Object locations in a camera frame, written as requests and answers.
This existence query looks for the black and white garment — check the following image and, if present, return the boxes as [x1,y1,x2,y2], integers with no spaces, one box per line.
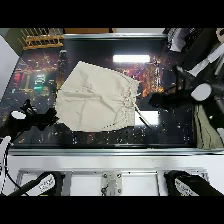
[162,28,205,54]

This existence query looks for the black cable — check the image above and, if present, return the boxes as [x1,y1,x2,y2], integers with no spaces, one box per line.
[3,146,28,196]

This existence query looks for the beige shorts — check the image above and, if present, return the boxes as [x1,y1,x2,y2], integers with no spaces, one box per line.
[54,60,153,133]

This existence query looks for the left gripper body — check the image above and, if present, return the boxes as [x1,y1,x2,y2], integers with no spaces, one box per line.
[33,107,61,131]

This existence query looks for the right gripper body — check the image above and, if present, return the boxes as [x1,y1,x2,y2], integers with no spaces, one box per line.
[147,91,181,110]

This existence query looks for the silver frame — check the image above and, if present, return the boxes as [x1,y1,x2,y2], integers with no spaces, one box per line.
[6,32,224,197]

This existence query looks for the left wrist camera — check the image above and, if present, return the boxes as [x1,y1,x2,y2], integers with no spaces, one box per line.
[19,98,37,116]

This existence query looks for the olive garment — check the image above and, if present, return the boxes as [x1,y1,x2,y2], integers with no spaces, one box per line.
[193,103,224,150]

